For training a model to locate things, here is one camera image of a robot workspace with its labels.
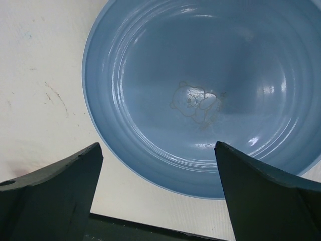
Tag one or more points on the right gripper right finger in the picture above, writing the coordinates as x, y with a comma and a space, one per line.
264, 202

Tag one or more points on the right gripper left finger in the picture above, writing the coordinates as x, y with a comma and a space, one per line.
54, 202

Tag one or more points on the blue plastic plate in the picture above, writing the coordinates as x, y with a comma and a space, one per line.
163, 81

